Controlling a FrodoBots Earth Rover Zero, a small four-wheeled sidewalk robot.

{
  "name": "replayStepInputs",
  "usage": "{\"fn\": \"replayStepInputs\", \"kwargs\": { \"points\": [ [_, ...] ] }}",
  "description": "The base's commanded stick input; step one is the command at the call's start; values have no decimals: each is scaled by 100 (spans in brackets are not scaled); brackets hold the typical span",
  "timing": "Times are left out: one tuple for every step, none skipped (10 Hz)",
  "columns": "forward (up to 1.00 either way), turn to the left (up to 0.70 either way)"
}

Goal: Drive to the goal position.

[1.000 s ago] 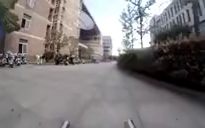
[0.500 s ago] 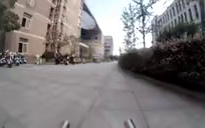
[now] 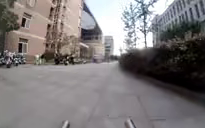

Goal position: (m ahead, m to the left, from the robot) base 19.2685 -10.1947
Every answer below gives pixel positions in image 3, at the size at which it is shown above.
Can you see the vehicle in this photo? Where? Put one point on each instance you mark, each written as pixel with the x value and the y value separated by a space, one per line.
pixel 97 58

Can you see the distant pale tower building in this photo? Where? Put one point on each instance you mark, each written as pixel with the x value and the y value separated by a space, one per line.
pixel 108 45

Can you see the building with curved glass roof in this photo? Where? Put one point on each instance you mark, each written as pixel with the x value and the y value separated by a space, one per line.
pixel 91 36

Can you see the row of parked scooters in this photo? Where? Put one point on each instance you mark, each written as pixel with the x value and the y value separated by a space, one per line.
pixel 10 58
pixel 65 59

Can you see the grey paved road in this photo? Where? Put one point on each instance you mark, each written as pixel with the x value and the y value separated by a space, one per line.
pixel 73 96

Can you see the thin tall tree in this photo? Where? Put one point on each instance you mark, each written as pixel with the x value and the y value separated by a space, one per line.
pixel 145 20
pixel 130 23

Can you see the bare tree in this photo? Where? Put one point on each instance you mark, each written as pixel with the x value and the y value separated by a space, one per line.
pixel 56 30

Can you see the robot's own part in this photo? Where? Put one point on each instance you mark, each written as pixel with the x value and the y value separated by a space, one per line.
pixel 130 123
pixel 65 124

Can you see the dark green hedge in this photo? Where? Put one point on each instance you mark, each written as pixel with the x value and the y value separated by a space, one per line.
pixel 170 60

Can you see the tan brick building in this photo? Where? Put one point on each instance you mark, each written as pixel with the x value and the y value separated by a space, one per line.
pixel 40 20

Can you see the grey kerb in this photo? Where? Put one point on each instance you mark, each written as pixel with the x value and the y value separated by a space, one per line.
pixel 176 92

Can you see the grey multi-storey building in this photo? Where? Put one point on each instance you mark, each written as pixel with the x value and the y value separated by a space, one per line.
pixel 183 15

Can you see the dark leafy tree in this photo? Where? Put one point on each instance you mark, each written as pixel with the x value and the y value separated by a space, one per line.
pixel 1 16

